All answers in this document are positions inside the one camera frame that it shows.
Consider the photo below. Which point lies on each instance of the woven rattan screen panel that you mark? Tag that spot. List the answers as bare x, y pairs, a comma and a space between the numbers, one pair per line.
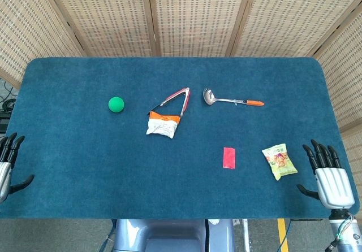
348, 79
294, 17
107, 17
25, 28
198, 17

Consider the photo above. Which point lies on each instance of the green foam ball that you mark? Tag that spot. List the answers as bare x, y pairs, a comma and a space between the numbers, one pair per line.
116, 104

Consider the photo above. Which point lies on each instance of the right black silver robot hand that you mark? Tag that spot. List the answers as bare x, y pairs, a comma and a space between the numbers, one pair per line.
335, 187

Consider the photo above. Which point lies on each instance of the white orange snack packet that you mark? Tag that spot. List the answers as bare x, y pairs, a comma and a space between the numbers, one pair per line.
162, 126

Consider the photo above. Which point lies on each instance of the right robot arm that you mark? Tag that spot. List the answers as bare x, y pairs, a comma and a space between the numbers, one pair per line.
343, 229

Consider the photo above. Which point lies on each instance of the green yellow snack bag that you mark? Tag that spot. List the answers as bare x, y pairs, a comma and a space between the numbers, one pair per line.
280, 161

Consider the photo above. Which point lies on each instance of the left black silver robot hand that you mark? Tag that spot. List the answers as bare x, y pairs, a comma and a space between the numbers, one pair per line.
5, 173

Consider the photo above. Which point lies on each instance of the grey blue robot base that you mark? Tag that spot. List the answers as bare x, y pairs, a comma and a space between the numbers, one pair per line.
169, 235

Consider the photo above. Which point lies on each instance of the red steel kitchen tongs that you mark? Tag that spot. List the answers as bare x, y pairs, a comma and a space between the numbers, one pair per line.
185, 100

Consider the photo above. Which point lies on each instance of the red square piece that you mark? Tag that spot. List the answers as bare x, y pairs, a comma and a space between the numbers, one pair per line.
229, 158

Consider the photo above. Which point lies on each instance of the blue carpet table cover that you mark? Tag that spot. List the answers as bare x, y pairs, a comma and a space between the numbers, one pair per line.
113, 164

